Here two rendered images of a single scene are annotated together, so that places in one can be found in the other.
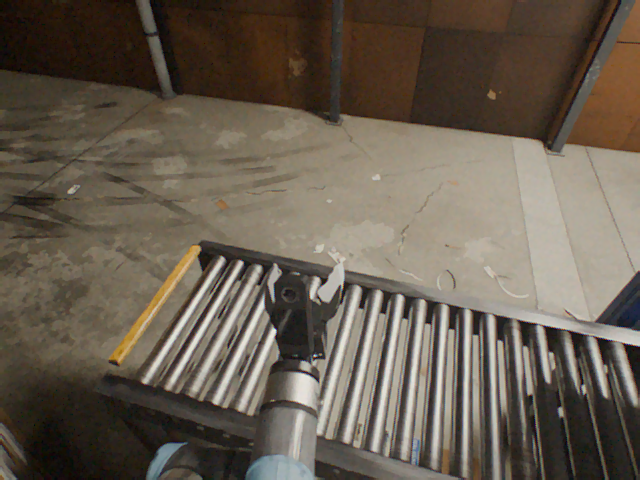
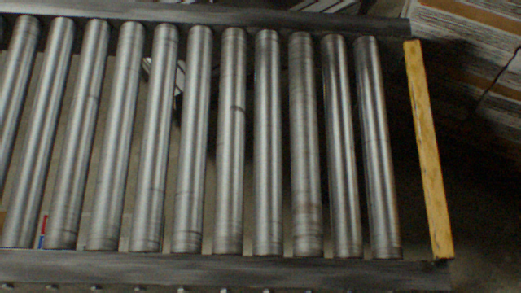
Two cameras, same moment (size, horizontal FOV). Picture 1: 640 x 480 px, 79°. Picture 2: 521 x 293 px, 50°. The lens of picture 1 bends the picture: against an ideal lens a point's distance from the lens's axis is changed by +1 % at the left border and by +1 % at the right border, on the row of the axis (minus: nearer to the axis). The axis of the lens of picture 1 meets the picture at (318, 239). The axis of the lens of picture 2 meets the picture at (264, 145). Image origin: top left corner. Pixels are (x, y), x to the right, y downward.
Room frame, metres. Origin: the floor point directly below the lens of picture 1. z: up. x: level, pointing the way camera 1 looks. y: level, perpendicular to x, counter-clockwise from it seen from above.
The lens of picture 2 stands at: (1.05, -0.01, 1.64)
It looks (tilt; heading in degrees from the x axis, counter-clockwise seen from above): 61 degrees down; 155
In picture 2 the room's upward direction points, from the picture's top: 11 degrees clockwise
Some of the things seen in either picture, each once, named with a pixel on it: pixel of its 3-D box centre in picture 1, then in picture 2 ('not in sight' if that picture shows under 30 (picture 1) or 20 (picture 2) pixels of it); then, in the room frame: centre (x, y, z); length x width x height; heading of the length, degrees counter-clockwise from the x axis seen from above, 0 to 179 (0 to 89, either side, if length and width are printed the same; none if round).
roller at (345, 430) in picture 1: (361, 358); (80, 128); (0.52, -0.11, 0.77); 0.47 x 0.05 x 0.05; 164
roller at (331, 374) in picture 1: (337, 352); (119, 129); (0.54, -0.05, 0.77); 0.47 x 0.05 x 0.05; 164
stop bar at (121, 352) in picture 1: (160, 297); (426, 139); (0.70, 0.46, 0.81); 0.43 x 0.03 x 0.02; 164
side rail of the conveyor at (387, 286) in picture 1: (395, 298); (21, 276); (0.75, -0.24, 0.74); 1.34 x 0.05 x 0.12; 74
